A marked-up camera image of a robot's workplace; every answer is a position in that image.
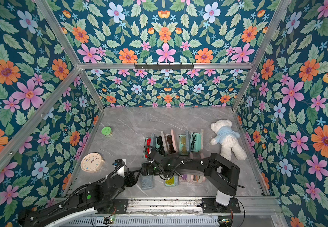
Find grey case with white glasses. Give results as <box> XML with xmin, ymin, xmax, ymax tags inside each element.
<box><xmin>141</xmin><ymin>176</ymin><xmax>154</xmax><ymax>190</ymax></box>

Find grey case with red glasses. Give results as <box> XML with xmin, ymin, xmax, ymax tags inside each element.
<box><xmin>143</xmin><ymin>133</ymin><xmax>156</xmax><ymax>159</ymax></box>

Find grey case with yellow glasses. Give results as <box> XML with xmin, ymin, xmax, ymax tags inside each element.
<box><xmin>165</xmin><ymin>176</ymin><xmax>179</xmax><ymax>187</ymax></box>

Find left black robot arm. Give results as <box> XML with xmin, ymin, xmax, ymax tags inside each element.
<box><xmin>17</xmin><ymin>163</ymin><xmax>141</xmax><ymax>227</ymax></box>

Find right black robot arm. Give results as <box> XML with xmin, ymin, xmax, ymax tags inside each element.
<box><xmin>141</xmin><ymin>145</ymin><xmax>240</xmax><ymax>207</ymax></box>

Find grey case with black glasses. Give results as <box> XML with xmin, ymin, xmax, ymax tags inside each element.
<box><xmin>155</xmin><ymin>133</ymin><xmax>166</xmax><ymax>156</ymax></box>

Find pink case with brown glasses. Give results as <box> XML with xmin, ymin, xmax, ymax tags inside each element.
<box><xmin>161</xmin><ymin>129</ymin><xmax>178</xmax><ymax>155</ymax></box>

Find green case with olive glasses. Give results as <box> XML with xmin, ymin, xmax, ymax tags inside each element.
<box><xmin>179</xmin><ymin>130</ymin><xmax>189</xmax><ymax>156</ymax></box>

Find green case with black glasses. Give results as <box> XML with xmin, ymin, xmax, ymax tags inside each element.
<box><xmin>189</xmin><ymin>129</ymin><xmax>204</xmax><ymax>152</ymax></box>

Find yellow sunglasses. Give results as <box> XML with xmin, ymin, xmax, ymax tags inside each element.
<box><xmin>165</xmin><ymin>177</ymin><xmax>175</xmax><ymax>185</ymax></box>

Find cream analog clock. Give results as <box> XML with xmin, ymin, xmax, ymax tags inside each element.
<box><xmin>80</xmin><ymin>152</ymin><xmax>105</xmax><ymax>173</ymax></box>

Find green lidded small jar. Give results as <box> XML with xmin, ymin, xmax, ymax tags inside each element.
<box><xmin>101</xmin><ymin>126</ymin><xmax>113</xmax><ymax>138</ymax></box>

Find white teddy bear blue shirt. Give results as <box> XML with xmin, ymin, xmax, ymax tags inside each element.
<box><xmin>210</xmin><ymin>120</ymin><xmax>247</xmax><ymax>161</ymax></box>

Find black hook rack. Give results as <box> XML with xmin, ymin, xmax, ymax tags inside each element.
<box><xmin>134</xmin><ymin>63</ymin><xmax>194</xmax><ymax>70</ymax></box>

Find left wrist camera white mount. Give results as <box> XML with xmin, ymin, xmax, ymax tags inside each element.
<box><xmin>113</xmin><ymin>159</ymin><xmax>127</xmax><ymax>177</ymax></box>

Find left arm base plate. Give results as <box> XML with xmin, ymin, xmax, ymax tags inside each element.
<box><xmin>88</xmin><ymin>198</ymin><xmax>129</xmax><ymax>215</ymax></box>

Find aluminium front rail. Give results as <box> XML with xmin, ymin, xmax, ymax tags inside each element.
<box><xmin>50</xmin><ymin>197</ymin><xmax>281</xmax><ymax>216</ymax></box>

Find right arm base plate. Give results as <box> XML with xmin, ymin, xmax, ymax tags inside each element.
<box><xmin>198</xmin><ymin>197</ymin><xmax>241</xmax><ymax>214</ymax></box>

